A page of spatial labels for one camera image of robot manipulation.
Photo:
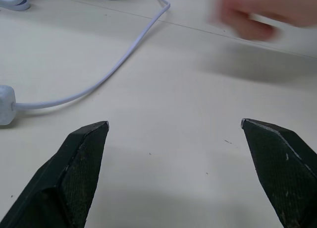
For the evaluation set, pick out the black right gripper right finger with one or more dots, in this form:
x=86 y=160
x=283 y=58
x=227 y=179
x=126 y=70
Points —
x=282 y=173

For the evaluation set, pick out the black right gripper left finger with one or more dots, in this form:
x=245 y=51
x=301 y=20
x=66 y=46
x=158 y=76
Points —
x=71 y=178

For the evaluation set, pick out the white-blue object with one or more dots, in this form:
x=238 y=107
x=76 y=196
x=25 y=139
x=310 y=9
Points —
x=13 y=1

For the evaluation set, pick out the person's bare hand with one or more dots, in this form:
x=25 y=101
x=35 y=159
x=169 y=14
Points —
x=262 y=12

